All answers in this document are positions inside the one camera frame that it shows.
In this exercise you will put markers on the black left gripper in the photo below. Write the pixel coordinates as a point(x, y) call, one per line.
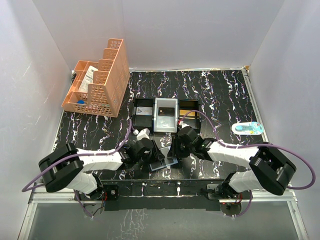
point(155, 152)

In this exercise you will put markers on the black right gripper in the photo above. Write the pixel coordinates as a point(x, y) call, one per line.
point(173, 149)

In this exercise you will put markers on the black leather card holder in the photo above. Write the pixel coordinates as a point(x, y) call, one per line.
point(163, 163)

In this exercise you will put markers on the dark card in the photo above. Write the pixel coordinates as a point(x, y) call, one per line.
point(166, 111)

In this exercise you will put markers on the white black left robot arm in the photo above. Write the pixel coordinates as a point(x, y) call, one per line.
point(72, 168)

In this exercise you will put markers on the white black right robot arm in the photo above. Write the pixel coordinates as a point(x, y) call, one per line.
point(267, 167)

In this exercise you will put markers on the gold card in right bin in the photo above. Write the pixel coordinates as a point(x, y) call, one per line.
point(183, 112)

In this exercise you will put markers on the card in left bin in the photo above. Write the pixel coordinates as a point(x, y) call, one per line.
point(144, 111)

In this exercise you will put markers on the white middle bin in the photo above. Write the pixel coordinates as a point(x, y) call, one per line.
point(165, 117)

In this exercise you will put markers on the black right bin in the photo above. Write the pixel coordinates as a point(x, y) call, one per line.
point(189, 108)

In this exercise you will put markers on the black bin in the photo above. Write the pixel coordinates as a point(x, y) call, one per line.
point(141, 122)
point(189, 108)

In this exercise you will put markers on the black left bin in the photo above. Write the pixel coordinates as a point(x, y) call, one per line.
point(141, 122)

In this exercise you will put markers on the blue white blister pack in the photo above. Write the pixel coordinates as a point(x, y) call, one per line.
point(247, 128)

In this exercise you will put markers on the orange plastic desk organizer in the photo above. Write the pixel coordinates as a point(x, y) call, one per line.
point(105, 95)

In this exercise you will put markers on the blue round object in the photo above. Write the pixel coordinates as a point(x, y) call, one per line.
point(81, 102)

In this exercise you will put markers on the white paper packet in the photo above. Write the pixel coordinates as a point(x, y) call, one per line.
point(88, 79)

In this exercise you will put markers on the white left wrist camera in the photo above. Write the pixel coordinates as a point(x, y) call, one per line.
point(144, 133)

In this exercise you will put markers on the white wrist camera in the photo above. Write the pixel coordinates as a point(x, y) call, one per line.
point(181, 124)
point(144, 133)

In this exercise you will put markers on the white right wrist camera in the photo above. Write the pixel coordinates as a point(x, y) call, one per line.
point(181, 124)

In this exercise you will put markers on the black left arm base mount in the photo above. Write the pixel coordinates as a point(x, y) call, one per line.
point(110, 192)

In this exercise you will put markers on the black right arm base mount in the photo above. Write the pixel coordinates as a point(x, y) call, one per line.
point(224, 192)

